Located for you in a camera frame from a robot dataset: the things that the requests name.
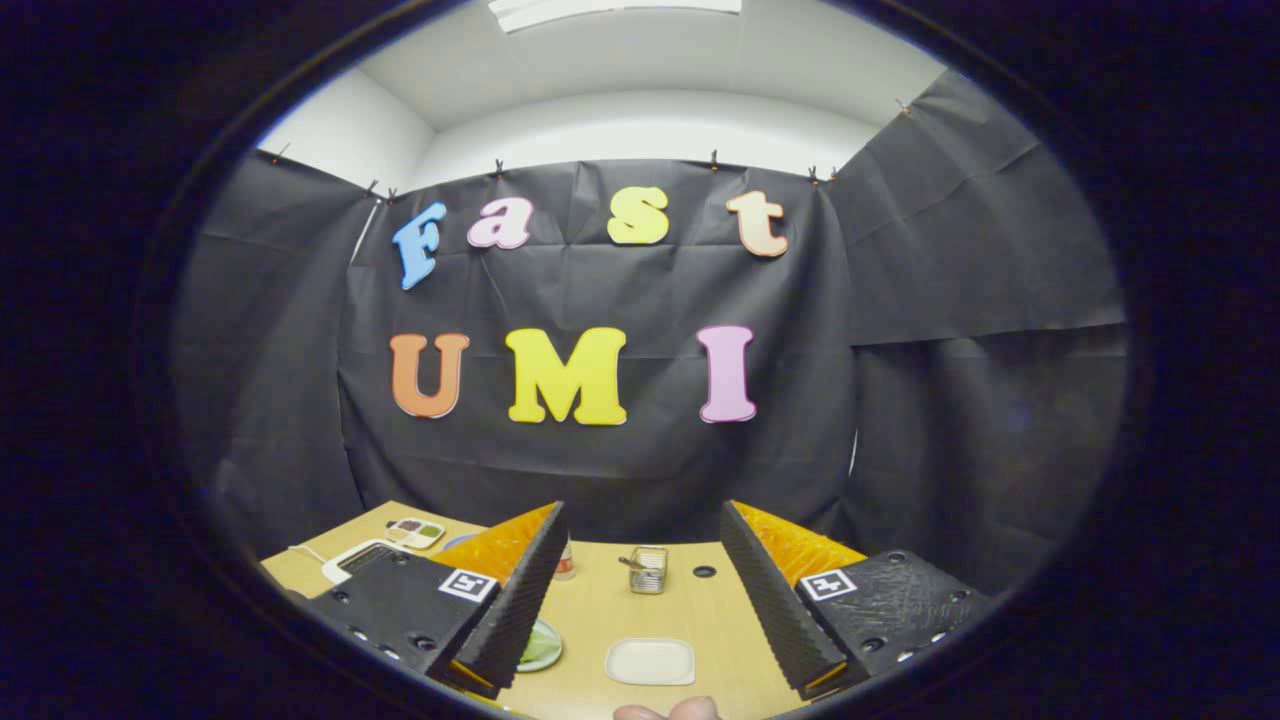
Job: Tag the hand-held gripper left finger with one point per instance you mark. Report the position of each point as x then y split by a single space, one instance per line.
520 590

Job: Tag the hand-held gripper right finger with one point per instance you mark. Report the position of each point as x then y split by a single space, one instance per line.
765 590

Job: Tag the clear plastic water bottle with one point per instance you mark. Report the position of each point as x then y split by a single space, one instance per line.
565 565

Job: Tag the light green plate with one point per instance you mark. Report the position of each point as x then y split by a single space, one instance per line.
552 655

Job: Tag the blue plate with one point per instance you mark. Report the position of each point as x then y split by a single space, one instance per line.
458 541

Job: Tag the white divided seasoning tray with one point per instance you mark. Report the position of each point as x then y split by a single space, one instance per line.
415 532

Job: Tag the small white square dish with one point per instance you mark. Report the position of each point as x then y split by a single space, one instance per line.
650 662

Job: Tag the white toaster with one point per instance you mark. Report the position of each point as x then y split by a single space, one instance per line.
345 560

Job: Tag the ceiling light panel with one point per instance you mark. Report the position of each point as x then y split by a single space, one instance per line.
615 10

